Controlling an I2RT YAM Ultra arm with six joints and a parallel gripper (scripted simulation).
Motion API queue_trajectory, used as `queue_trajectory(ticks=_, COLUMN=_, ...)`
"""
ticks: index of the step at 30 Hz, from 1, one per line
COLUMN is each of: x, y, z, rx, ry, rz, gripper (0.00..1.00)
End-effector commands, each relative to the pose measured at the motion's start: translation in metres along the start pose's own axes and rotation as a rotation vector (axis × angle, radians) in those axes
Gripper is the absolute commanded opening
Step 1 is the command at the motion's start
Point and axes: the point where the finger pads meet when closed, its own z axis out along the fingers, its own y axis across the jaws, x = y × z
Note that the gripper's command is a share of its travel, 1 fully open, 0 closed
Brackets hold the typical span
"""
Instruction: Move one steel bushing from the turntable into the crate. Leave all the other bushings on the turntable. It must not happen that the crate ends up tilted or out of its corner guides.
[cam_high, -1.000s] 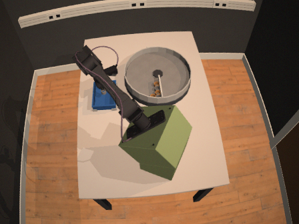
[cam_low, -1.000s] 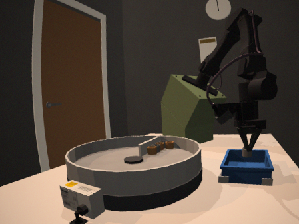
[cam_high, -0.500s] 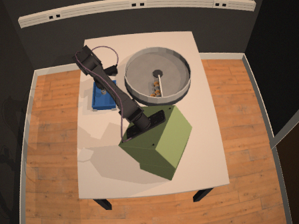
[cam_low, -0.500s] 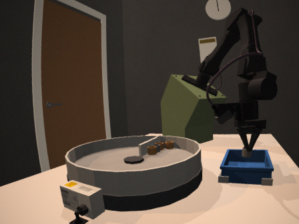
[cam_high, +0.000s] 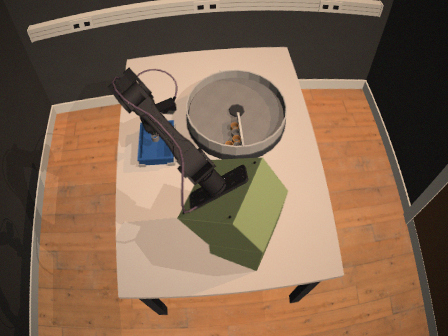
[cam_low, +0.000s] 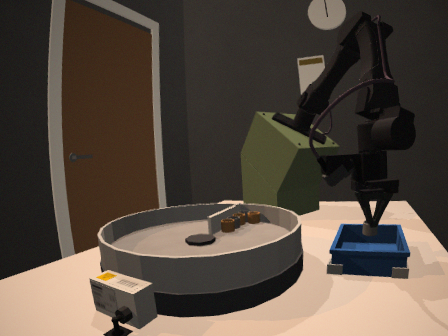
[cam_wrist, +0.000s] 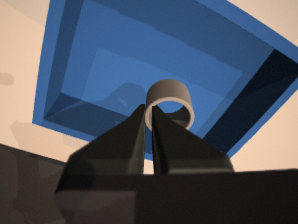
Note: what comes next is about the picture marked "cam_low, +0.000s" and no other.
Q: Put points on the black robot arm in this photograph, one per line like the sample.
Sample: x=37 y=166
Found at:
x=393 y=131

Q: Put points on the blue open box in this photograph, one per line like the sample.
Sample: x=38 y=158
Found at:
x=380 y=255

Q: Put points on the bronze bushing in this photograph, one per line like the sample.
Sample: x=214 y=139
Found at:
x=253 y=217
x=242 y=218
x=227 y=226

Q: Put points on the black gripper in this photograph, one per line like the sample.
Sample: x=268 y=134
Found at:
x=364 y=195

